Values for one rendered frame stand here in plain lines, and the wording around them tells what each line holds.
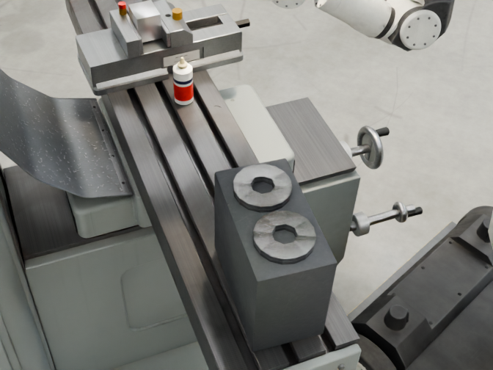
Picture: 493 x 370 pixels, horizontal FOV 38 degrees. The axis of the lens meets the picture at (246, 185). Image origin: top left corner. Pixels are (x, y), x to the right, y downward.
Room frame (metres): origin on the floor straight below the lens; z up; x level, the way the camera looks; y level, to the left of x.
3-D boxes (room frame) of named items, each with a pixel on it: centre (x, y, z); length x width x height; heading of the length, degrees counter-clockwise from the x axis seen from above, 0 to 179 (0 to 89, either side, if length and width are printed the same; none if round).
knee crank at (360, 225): (1.25, -0.37, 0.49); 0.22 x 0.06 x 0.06; 113
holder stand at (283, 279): (0.70, -0.04, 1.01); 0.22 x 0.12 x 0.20; 19
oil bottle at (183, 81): (1.18, 0.14, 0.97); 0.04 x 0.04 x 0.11
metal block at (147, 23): (1.30, 0.23, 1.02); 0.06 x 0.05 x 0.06; 26
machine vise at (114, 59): (1.32, 0.21, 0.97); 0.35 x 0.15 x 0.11; 116
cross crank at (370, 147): (1.36, -0.29, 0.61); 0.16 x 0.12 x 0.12; 113
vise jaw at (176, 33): (1.33, 0.18, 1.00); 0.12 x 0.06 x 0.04; 26
